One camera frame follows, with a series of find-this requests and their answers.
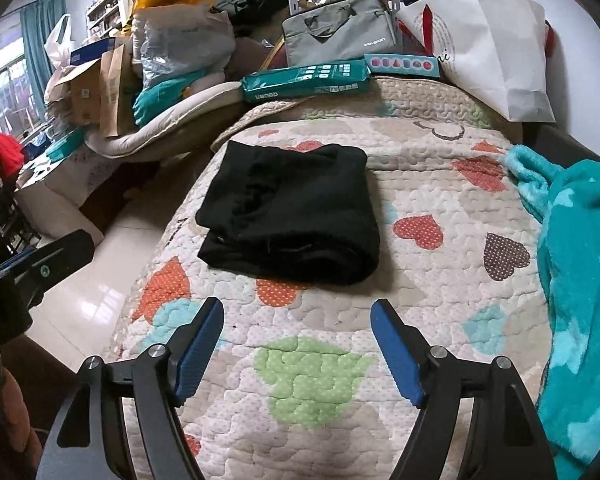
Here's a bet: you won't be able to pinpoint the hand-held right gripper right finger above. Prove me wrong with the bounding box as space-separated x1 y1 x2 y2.
370 299 556 480

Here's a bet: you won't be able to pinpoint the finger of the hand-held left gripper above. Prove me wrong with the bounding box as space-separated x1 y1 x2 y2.
0 248 40 287
20 230 96 302

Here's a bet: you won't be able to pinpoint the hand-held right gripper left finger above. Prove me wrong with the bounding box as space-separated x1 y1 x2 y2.
35 296 226 480

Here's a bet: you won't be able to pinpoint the black pants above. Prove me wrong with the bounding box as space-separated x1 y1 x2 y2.
195 140 382 285

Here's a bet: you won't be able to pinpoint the dark wooden chair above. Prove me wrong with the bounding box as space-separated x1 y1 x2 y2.
0 170 42 253

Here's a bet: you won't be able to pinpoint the quilted heart-pattern bedspread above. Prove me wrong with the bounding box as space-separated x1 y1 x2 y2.
105 76 556 480

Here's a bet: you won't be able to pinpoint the open cardboard box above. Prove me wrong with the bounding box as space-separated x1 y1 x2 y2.
55 57 104 127

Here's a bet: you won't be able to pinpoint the flat brown cardboard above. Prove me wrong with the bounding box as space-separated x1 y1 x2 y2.
99 44 137 139

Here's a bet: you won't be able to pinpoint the teal cloth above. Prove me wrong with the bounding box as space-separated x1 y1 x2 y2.
132 76 212 127

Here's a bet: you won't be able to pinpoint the beige cushion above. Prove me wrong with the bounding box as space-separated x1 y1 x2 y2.
85 80 244 162

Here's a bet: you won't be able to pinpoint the teal fleece blanket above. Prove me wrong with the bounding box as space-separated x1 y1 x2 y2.
502 144 600 480

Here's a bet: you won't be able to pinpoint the blue box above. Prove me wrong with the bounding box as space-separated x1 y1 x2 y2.
70 41 117 67

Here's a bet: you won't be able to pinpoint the white plastic bag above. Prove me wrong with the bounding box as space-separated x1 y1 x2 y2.
44 14 74 69

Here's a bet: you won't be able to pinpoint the teal curtain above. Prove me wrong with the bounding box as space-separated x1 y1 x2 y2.
20 0 69 92

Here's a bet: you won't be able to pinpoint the clear plastic bag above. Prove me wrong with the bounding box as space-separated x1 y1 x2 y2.
132 2 237 89

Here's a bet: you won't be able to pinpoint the white shelf unit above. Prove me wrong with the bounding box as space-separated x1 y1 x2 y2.
86 0 136 41

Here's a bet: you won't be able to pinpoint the green wrapped paper pack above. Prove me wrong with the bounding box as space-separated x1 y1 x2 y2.
241 59 372 105

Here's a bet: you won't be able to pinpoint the teal box with coloured shapes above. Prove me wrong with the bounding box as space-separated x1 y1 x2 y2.
364 52 441 79

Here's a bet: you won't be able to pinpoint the white paper shopping bag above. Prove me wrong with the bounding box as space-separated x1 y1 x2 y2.
397 0 557 124

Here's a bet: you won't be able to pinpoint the grey laptop bag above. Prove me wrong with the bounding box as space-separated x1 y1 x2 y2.
281 0 400 67

